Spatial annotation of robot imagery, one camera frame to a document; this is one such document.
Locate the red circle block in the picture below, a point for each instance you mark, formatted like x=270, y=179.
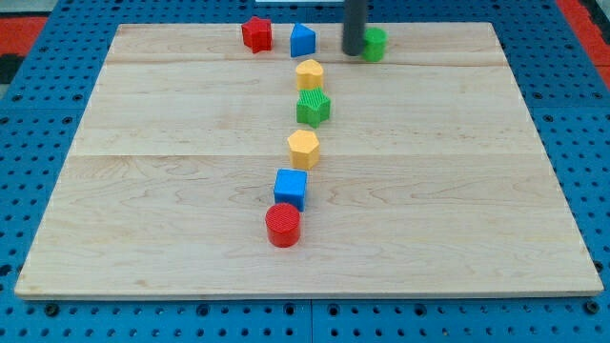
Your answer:
x=283, y=225

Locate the yellow heart block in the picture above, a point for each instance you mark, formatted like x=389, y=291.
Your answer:
x=309, y=75

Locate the green circle block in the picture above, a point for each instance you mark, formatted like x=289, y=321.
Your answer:
x=375, y=44

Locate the blue cube block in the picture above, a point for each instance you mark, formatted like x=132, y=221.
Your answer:
x=290, y=187

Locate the yellow hexagon block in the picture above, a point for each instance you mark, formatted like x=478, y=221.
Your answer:
x=303, y=149

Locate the green star block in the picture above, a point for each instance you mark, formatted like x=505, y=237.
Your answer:
x=313, y=107

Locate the wooden board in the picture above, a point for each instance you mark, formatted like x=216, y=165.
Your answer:
x=432, y=180

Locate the blue triangle block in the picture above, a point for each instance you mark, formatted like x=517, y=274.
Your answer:
x=302, y=41

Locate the red star block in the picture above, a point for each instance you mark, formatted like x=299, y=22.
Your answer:
x=257, y=34

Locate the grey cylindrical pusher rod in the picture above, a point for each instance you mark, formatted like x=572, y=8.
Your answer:
x=355, y=14

